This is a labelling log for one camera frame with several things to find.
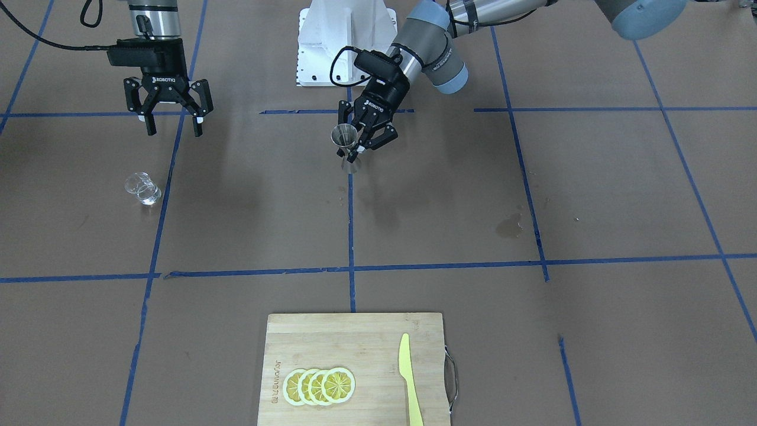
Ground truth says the yellow plastic knife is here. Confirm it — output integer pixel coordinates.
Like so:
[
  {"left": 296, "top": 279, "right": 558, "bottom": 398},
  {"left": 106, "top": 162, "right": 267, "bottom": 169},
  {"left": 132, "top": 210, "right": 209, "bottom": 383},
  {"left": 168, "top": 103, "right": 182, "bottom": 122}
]
[{"left": 398, "top": 333, "right": 424, "bottom": 425}]

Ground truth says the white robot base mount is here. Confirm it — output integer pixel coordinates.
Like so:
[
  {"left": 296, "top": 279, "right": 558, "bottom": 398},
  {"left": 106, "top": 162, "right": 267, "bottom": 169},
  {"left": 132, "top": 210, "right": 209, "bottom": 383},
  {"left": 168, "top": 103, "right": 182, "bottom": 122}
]
[{"left": 296, "top": 1, "right": 397, "bottom": 87}]

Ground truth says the steel double jigger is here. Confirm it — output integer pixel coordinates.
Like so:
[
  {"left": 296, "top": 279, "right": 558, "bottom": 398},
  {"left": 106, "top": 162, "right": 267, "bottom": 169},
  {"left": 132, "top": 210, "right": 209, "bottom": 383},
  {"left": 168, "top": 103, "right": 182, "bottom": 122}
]
[{"left": 331, "top": 123, "right": 361, "bottom": 173}]

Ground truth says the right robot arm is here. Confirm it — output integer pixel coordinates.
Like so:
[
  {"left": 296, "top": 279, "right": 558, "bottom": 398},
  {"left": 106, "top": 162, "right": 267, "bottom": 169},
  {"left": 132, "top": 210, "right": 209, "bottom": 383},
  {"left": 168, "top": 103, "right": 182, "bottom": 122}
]
[{"left": 124, "top": 1, "right": 213, "bottom": 137}]

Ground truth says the clear glass measuring cup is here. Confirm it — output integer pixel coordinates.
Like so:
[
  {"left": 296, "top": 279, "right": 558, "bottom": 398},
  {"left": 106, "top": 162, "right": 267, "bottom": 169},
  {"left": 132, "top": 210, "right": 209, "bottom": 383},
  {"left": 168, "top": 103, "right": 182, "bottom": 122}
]
[{"left": 124, "top": 172, "right": 163, "bottom": 206}]

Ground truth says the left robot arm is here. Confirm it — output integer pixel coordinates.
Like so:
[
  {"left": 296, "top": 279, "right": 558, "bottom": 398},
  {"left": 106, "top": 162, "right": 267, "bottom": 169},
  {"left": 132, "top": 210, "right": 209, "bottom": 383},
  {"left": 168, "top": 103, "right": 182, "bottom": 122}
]
[{"left": 331, "top": 1, "right": 552, "bottom": 163}]

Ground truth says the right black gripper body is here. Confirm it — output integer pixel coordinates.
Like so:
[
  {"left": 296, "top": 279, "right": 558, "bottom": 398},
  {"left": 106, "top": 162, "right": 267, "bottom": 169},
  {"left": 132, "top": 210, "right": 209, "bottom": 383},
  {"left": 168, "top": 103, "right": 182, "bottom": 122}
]
[{"left": 141, "top": 72, "right": 191, "bottom": 109}]

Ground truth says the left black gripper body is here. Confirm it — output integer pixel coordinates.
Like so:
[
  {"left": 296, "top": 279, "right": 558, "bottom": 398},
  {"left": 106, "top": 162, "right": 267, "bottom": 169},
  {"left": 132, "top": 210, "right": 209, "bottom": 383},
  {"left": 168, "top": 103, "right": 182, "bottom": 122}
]
[{"left": 352, "top": 50, "right": 410, "bottom": 138}]

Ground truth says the bamboo cutting board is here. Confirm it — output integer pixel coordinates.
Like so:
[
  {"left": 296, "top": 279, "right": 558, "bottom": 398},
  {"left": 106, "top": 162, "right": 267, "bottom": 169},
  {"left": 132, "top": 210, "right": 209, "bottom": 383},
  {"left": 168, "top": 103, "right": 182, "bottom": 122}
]
[{"left": 257, "top": 312, "right": 451, "bottom": 425}]

